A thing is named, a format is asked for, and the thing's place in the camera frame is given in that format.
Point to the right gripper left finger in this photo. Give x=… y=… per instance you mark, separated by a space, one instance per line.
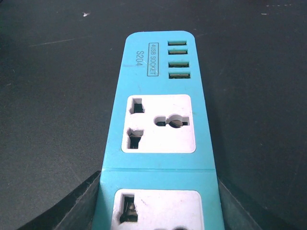
x=74 y=212

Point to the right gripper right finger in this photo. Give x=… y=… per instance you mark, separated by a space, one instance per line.
x=240 y=211

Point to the teal power strip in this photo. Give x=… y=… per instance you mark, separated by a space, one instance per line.
x=158 y=170

